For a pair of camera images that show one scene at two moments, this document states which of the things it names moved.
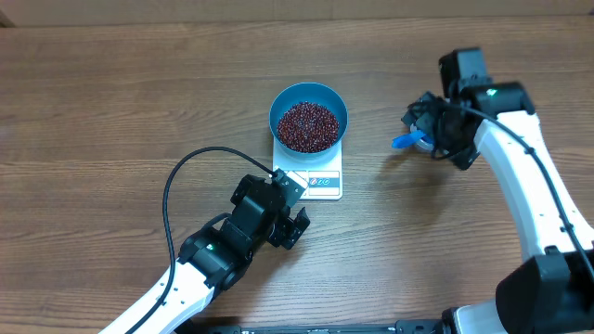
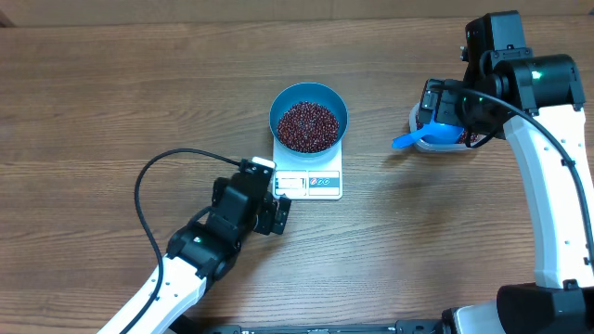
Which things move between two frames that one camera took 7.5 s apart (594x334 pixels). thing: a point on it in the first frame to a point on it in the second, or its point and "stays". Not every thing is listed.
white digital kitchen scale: x=324 y=177 stays
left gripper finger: x=286 y=232 to x=273 y=215
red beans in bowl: x=307 y=127 stays
